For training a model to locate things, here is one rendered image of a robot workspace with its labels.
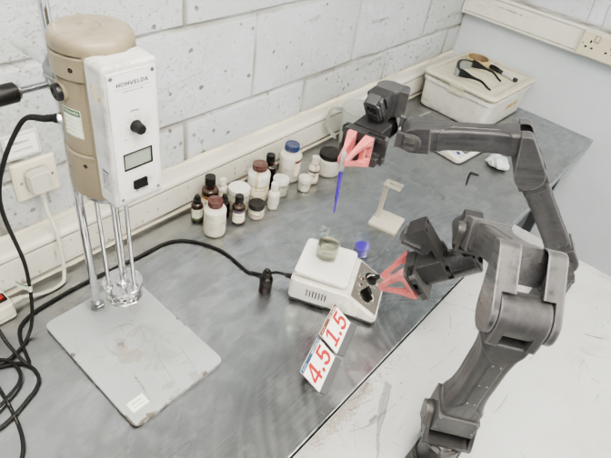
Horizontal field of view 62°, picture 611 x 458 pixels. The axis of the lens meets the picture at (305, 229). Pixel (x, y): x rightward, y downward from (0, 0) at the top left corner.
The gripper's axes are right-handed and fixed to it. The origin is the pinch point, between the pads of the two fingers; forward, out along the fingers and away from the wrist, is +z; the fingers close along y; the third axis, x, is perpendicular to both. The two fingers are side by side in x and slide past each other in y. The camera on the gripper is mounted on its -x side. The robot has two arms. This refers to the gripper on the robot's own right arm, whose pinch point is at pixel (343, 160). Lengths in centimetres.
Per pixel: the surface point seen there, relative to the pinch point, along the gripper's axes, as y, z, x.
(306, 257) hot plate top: -2.2, 5.7, 23.5
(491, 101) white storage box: 6, -101, 21
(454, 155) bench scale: 5, -75, 31
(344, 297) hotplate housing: 9.3, 8.1, 26.7
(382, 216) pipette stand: 0.8, -29.8, 32.2
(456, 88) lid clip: -7, -103, 21
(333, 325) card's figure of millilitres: 10.3, 13.6, 29.9
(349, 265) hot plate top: 6.4, 1.5, 24.0
